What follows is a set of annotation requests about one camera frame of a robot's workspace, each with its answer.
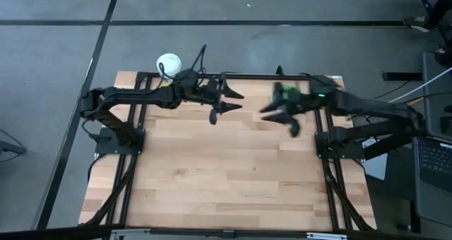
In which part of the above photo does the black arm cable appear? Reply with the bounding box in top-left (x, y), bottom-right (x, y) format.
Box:
top-left (189, 44), bottom-right (208, 75)

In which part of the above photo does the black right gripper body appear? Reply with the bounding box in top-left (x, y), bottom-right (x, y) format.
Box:
top-left (278, 88), bottom-right (321, 118)

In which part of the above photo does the black floor stand foot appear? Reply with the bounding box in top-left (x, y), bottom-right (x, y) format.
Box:
top-left (382, 71), bottom-right (423, 82)

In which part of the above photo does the green plastic bowl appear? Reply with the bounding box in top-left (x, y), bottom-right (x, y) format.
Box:
top-left (282, 84), bottom-right (302, 101)

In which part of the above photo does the black rail with silver brackets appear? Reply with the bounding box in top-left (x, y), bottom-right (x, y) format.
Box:
top-left (0, 224), bottom-right (452, 240)

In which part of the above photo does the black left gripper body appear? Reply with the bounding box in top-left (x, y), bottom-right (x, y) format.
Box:
top-left (197, 72), bottom-right (227, 116)

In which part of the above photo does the black aluminium table frame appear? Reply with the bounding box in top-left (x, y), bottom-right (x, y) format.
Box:
top-left (79, 70), bottom-right (377, 234)

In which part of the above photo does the person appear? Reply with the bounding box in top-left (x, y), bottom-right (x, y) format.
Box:
top-left (403, 0), bottom-right (452, 67)

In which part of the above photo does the grey stand leg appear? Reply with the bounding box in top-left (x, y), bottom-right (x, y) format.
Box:
top-left (0, 128), bottom-right (28, 164)

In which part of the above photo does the white sheet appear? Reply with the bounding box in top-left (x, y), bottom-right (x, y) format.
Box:
top-left (362, 154), bottom-right (388, 181)

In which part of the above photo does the white-lidded wipes canister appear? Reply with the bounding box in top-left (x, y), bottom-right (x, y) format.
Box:
top-left (156, 53), bottom-right (183, 84)

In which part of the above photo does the grey laptop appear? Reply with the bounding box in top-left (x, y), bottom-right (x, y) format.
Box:
top-left (413, 52), bottom-right (452, 195)

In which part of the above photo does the black floor cable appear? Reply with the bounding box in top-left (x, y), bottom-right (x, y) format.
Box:
top-left (81, 119), bottom-right (107, 142)

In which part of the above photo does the white cable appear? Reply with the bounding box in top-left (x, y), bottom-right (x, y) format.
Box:
top-left (387, 66), bottom-right (452, 104)

